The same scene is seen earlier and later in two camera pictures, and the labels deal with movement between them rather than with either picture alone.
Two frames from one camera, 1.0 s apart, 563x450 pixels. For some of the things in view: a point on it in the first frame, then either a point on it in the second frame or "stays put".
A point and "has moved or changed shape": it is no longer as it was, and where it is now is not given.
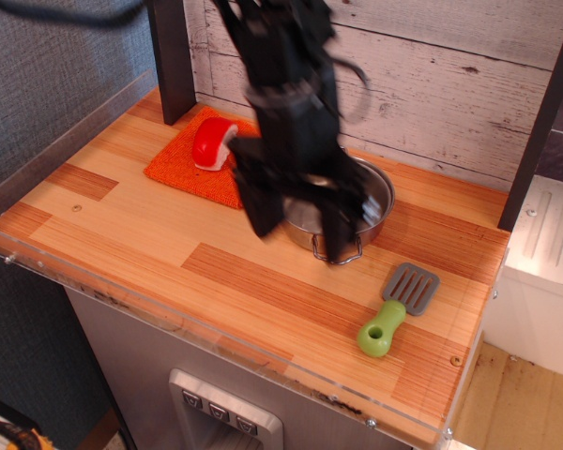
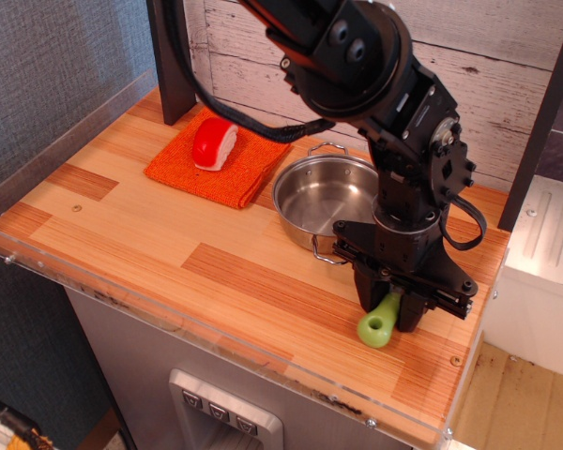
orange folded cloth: x=174 y=162 stays put
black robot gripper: x=299 y=136 -> x=408 y=249
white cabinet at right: x=537 y=310 stays put
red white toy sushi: x=210 y=142 stays put
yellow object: x=44 y=442 -> x=16 y=442
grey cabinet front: x=137 y=354 stays put
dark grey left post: x=171 y=41 stays put
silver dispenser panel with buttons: x=210 y=418 stays put
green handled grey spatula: x=409 y=288 has moved or changed shape
